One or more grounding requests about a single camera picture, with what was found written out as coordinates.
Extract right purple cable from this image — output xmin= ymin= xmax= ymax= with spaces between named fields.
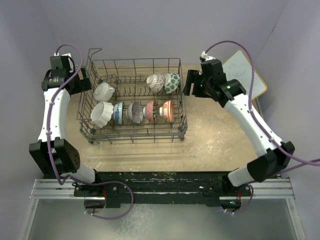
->
xmin=203 ymin=40 xmax=320 ymax=216

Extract blue floral white bowl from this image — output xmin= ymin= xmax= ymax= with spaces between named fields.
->
xmin=113 ymin=102 xmax=125 ymax=125

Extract orange red patterned bowl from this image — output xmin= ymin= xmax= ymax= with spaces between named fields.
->
xmin=159 ymin=100 xmax=174 ymax=123

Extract white cup with handle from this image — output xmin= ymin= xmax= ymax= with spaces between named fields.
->
xmin=93 ymin=82 xmax=115 ymax=102

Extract pink patterned bowl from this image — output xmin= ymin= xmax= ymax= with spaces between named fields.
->
xmin=144 ymin=100 xmax=156 ymax=123

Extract purple striped bowl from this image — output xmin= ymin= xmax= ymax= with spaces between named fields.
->
xmin=125 ymin=101 xmax=144 ymax=124

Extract small whiteboard yellow frame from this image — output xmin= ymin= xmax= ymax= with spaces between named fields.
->
xmin=222 ymin=49 xmax=268 ymax=100

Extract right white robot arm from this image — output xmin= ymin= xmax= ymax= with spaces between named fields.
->
xmin=183 ymin=59 xmax=295 ymax=196

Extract aluminium rail frame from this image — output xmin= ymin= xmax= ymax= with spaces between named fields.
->
xmin=19 ymin=177 xmax=306 ymax=240

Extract white fluted bowl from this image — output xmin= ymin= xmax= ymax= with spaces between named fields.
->
xmin=90 ymin=102 xmax=114 ymax=128

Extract brown patterned white bowl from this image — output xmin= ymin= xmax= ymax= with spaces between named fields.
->
xmin=146 ymin=74 xmax=165 ymax=94

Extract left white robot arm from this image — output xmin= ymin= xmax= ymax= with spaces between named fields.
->
xmin=29 ymin=53 xmax=103 ymax=196

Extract grey wire dish rack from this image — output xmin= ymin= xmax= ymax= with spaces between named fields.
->
xmin=77 ymin=48 xmax=188 ymax=144

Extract green leaf patterned bowl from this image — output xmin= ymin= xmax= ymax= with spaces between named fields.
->
xmin=163 ymin=73 xmax=181 ymax=94

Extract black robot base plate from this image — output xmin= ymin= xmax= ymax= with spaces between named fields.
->
xmin=73 ymin=171 xmax=251 ymax=208

